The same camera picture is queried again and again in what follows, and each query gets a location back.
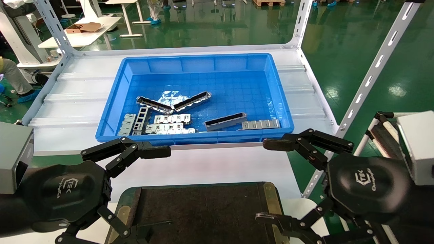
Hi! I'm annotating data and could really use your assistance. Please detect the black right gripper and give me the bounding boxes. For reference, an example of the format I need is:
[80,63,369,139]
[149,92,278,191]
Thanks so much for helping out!
[262,128,413,225]

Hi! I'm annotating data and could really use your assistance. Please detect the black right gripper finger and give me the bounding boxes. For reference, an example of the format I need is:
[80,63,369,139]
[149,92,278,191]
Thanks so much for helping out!
[255,197,377,244]

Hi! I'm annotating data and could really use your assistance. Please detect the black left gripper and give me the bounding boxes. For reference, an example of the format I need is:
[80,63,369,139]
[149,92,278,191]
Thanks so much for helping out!
[20,137,172,244]

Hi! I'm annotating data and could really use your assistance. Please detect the long black silver channel part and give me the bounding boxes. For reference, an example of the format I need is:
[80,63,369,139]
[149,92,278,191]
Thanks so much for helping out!
[204,112,248,132]
[136,96,174,115]
[172,91,212,113]

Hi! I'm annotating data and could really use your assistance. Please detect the black container tray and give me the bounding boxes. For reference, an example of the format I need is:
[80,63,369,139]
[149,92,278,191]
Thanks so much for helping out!
[105,182,291,244]

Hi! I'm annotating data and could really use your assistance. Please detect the blue plastic bin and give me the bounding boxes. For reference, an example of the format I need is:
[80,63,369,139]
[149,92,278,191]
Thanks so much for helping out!
[95,53,294,147]

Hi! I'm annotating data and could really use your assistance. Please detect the clear plastic bag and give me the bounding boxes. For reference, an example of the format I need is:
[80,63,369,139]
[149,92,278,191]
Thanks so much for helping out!
[158,89,191,106]

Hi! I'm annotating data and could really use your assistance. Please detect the white metal shelf rack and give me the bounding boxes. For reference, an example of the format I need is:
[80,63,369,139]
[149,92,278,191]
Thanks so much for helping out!
[20,0,426,199]

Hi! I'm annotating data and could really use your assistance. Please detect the wooden pallet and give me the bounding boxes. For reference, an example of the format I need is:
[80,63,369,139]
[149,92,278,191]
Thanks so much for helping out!
[253,0,286,7]

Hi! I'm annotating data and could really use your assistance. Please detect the person in grey trousers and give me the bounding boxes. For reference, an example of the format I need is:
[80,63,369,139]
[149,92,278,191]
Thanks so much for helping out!
[0,57,42,103]

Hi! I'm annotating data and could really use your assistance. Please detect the white desk with T-legs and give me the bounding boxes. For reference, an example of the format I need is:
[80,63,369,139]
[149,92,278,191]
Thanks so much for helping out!
[104,0,152,38]

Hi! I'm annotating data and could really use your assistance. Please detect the brown cardboard box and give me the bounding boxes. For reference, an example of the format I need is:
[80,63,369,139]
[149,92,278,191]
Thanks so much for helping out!
[65,22,104,34]

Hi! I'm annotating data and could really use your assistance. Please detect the standing person with blue shoe covers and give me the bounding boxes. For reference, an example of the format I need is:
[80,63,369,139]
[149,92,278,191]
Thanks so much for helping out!
[146,0,164,25]

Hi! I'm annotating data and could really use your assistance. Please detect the white machine base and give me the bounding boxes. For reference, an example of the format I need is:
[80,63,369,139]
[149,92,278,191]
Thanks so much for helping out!
[0,0,63,74]

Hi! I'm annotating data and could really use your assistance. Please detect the small silver metal bracket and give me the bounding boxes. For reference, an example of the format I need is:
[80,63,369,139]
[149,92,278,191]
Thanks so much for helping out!
[117,114,137,137]

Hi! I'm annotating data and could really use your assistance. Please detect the dark ladder-shaped metal bracket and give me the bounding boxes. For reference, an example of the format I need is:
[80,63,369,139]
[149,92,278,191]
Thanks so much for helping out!
[132,107,151,136]

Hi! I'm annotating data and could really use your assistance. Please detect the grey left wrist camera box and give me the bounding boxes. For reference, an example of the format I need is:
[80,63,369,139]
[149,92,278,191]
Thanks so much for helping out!
[0,121,35,195]

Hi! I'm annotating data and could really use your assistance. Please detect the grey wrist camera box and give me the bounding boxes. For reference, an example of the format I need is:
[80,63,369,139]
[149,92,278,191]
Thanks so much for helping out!
[0,121,35,195]
[396,110,434,186]

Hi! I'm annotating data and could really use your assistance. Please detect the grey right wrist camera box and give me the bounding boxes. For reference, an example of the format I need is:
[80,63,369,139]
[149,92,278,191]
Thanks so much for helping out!
[396,110,434,186]

